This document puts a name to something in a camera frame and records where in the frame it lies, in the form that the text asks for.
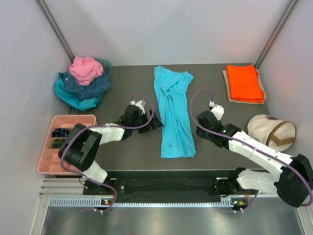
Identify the grey slotted cable duct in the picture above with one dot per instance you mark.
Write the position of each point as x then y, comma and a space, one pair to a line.
103, 203

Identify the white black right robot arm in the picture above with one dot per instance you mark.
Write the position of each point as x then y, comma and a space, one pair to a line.
289, 177

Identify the dark hair tie green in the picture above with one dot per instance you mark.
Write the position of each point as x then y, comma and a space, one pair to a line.
57, 143

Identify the cream canvas drawstring bag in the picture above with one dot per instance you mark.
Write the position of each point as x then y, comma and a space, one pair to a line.
272, 132

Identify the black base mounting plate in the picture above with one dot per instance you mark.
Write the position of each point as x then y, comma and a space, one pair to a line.
170, 186

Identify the dark hair tie blue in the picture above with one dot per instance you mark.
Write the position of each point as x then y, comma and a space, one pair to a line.
60, 133

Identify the pink t shirt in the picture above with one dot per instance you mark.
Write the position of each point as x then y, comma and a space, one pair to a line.
85, 70

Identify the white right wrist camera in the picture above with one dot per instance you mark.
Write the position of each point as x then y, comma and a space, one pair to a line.
217, 110

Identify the dark blue t shirt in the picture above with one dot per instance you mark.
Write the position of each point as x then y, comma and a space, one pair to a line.
94, 90

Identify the teal plastic laundry bin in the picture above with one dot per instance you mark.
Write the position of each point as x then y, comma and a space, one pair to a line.
107, 66

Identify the light blue t shirt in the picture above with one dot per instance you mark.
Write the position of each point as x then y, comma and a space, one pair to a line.
170, 89

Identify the folded orange t shirt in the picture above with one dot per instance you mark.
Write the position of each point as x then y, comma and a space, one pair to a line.
244, 84

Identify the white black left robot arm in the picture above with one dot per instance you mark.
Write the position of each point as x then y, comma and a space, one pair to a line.
112, 156

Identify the pink compartment tray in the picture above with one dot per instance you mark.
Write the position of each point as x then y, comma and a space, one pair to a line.
49, 162

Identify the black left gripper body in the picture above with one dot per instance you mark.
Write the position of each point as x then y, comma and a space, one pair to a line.
142, 120

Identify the teal t shirt in bin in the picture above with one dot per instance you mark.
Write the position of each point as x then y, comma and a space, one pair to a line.
72, 100

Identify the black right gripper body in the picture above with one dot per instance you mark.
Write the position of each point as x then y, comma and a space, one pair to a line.
203, 133

